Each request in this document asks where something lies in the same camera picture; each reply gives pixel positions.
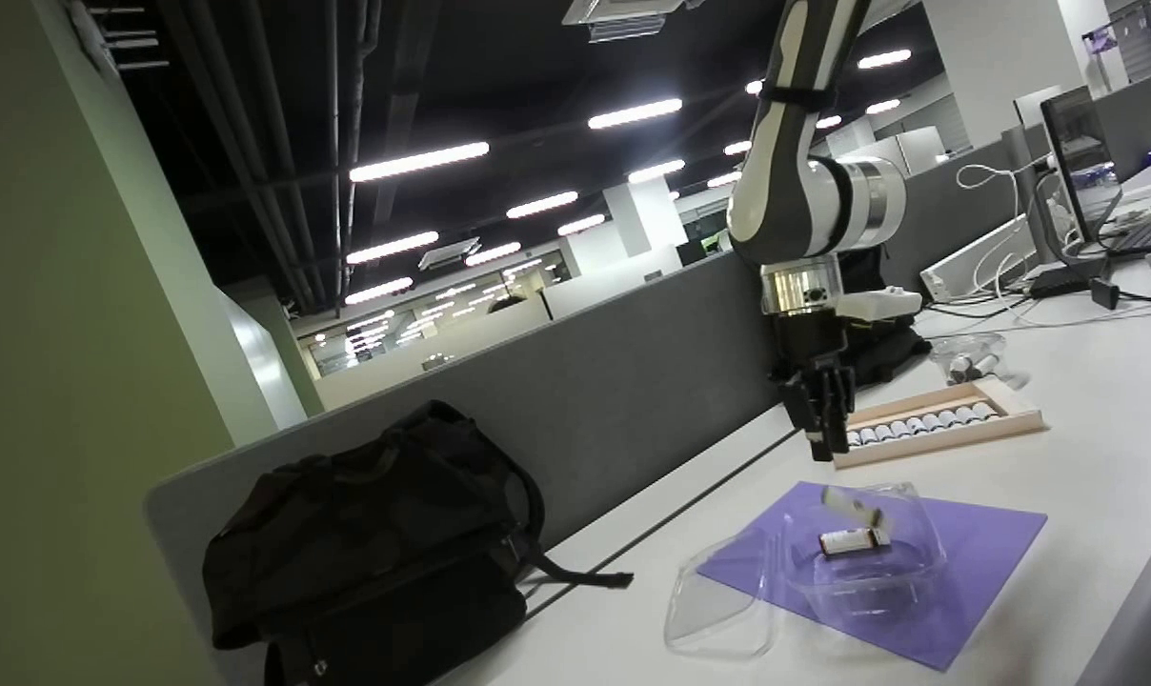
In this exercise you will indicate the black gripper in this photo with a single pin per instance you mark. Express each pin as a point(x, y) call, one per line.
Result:
point(821, 385)

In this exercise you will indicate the wooden bottle tray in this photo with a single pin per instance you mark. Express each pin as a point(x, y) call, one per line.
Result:
point(1020, 423)

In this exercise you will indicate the black backpack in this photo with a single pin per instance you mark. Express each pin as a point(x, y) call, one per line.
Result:
point(902, 345)

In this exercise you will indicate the clear plastic bag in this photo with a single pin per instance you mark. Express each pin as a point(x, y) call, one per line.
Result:
point(874, 592)

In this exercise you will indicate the purple mat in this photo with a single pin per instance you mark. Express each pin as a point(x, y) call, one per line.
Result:
point(980, 559)

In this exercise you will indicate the clear plastic lid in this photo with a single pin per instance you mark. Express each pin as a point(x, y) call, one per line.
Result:
point(721, 613)

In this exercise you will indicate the grey desk divider panel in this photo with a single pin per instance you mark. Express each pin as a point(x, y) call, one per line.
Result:
point(627, 383)

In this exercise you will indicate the white flat device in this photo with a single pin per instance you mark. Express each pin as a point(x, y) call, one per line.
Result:
point(980, 259)

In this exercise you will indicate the black power adapter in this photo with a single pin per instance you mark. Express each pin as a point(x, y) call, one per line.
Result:
point(1071, 278)

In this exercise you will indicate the ceiling light tube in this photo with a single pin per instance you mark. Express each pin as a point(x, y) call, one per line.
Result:
point(544, 204)
point(634, 113)
point(380, 291)
point(394, 246)
point(736, 147)
point(657, 170)
point(492, 251)
point(581, 226)
point(422, 160)

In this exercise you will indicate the black laptop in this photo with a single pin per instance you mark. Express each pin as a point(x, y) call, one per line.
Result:
point(1075, 165)

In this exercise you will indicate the black duffel bag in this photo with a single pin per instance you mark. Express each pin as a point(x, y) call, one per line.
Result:
point(370, 546)

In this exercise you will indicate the ceiling air conditioner unit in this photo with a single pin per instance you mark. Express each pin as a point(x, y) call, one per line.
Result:
point(627, 11)

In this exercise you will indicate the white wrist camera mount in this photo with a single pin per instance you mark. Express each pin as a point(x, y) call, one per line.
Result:
point(882, 302)

